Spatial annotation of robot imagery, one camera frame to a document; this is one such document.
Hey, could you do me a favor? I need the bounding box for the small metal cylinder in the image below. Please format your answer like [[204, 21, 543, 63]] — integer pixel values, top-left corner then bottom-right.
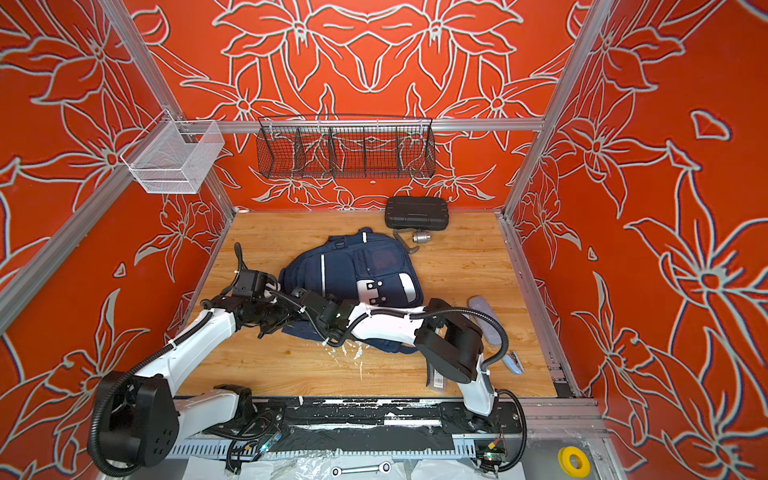
[[411, 230, 432, 245]]

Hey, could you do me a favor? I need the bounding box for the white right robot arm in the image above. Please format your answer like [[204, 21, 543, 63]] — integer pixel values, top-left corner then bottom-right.
[[287, 289, 509, 417]]

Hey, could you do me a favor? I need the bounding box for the yellow tape roll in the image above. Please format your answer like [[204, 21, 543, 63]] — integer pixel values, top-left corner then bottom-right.
[[557, 446, 591, 479]]

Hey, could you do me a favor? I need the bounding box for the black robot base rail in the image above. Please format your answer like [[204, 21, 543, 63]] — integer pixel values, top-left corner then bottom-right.
[[202, 397, 523, 436]]

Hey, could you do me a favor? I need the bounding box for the navy blue student backpack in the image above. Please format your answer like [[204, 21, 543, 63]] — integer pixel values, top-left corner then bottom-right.
[[278, 226, 425, 355]]

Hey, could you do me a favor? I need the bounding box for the silver combination wrench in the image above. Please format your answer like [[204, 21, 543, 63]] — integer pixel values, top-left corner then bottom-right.
[[331, 461, 392, 478]]

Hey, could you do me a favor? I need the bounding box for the black wire wall basket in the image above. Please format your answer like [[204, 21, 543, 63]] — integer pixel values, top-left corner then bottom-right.
[[255, 115, 437, 180]]

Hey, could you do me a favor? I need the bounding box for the white wire wall basket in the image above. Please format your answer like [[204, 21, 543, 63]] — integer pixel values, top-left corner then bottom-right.
[[118, 109, 225, 195]]

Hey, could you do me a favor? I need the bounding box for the blue stapler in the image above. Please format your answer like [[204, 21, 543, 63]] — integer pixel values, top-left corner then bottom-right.
[[502, 351, 525, 375]]

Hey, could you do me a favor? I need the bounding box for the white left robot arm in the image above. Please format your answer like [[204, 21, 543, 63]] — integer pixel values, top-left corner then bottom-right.
[[87, 267, 280, 477]]

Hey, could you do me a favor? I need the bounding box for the clear pencil case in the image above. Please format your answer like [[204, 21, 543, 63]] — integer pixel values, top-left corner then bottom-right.
[[426, 363, 446, 393]]

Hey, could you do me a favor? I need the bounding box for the black plastic tool case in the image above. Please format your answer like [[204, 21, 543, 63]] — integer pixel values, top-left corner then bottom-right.
[[384, 196, 450, 231]]

